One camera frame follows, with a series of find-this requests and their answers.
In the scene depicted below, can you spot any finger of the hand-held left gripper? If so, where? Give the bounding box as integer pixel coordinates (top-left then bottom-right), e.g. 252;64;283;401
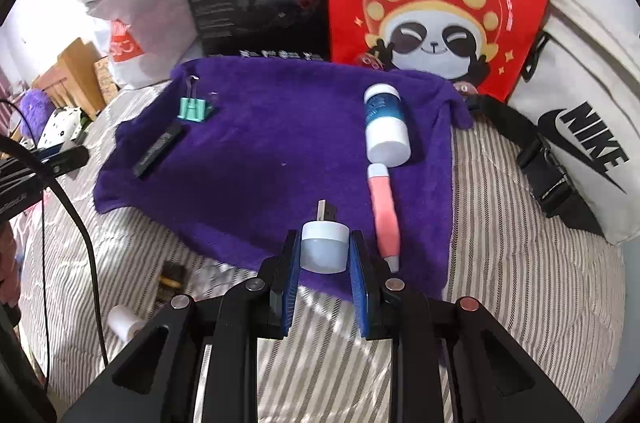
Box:
30;146;91;176

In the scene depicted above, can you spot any green binder clip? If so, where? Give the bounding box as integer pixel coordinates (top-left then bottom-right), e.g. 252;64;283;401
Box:
176;74;218;124

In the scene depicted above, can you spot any patterned cardboard box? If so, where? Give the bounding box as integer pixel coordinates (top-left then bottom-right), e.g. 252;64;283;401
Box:
92;56;121;100

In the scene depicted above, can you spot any red paper bag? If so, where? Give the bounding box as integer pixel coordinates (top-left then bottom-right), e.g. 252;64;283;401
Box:
322;0;561;101

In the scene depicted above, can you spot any striped quilted mattress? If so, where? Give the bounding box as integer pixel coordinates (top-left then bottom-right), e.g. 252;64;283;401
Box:
15;78;628;423

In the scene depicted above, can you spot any dark bottle with gold label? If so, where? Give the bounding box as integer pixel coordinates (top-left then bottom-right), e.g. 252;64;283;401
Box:
157;262;185;289

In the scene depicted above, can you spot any white waist bag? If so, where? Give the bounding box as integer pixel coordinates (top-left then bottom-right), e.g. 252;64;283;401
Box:
467;0;640;246

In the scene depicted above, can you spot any wooden headboard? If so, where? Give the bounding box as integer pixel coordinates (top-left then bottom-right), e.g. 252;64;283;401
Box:
32;37;108;121

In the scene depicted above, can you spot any white usb night light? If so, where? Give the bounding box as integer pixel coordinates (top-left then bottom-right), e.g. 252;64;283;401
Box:
300;200;351;275

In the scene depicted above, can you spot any white spotted cloth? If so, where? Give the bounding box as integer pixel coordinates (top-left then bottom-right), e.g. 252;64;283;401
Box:
37;106;91;149

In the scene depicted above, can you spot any black stick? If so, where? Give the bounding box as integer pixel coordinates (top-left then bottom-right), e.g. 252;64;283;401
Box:
132;123;187;179

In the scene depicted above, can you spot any white bottle with blue label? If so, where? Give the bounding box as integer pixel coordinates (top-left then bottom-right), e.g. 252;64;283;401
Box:
363;83;413;168

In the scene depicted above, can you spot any small white roll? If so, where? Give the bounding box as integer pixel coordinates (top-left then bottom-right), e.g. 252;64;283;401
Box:
109;304;143;344

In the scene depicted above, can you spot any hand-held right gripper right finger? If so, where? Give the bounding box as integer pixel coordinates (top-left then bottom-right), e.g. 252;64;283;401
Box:
350;230;586;423

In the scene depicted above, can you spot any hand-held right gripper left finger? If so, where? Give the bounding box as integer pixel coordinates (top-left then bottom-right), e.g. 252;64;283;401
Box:
62;230;303;423

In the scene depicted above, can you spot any pink pen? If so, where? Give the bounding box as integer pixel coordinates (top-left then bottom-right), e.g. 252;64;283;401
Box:
367;163;402;274

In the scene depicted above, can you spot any black cable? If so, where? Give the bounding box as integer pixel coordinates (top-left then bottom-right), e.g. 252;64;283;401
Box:
0;136;111;369

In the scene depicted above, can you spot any clear plastic cup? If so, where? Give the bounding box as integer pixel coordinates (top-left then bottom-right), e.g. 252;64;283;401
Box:
192;263;236;299

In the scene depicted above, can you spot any purple plush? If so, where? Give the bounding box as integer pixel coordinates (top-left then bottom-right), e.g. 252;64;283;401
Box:
20;89;56;144

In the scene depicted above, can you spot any purple towel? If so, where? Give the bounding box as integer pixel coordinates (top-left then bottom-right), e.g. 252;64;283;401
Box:
94;56;473;304

